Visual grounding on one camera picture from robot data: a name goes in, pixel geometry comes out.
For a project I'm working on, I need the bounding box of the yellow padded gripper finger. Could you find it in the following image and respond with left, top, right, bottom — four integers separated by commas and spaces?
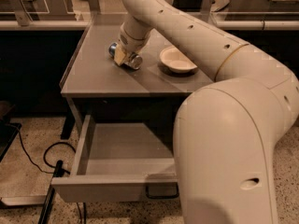
113, 44, 135, 66

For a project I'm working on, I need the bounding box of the blue silver redbull can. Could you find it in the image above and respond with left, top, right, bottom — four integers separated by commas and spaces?
108, 43, 143, 70

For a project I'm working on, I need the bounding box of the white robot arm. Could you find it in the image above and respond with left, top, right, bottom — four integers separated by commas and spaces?
114, 0, 299, 224

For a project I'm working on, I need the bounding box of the grey cabinet with counter top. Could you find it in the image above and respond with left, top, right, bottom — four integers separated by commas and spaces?
59, 11, 219, 135

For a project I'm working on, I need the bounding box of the open grey top drawer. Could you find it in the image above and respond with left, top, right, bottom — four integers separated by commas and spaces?
52, 115, 178, 203

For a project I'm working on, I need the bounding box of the white paper bowl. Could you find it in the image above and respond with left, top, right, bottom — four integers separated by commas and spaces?
160, 46, 197, 74

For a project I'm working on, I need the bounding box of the grey background table left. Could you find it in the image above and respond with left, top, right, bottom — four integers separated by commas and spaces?
0, 0, 100, 26

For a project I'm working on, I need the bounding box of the grey background table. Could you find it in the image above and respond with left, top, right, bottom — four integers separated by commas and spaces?
0, 0, 100, 26
211, 0, 299, 21

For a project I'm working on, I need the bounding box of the black power strip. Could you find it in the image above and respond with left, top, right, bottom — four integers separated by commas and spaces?
38, 160, 63, 224

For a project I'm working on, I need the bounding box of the dark object at left edge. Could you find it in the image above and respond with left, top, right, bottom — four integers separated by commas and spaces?
0, 100, 22, 162

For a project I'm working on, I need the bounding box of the grey background table right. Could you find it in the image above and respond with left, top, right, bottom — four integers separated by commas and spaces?
211, 0, 299, 21

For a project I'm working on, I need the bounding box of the white horizontal rail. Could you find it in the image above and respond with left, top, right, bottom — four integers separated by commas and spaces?
0, 21, 299, 31

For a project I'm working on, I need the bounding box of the black floor cable left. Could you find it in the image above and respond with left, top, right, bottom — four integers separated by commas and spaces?
6, 122, 77, 175

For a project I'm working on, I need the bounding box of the black metal drawer handle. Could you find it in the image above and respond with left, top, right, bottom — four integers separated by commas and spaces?
145, 184, 179, 200

